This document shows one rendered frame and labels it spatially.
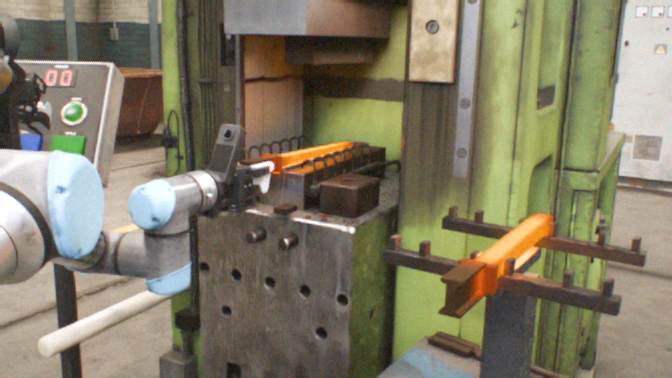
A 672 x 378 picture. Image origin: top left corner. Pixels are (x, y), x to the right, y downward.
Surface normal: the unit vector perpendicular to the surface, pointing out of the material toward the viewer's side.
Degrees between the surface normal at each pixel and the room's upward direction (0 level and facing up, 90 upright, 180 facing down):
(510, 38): 90
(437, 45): 90
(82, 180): 89
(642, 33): 90
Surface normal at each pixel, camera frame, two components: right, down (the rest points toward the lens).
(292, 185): -0.48, 0.18
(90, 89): -0.04, -0.29
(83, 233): 1.00, 0.00
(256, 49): 0.88, 0.13
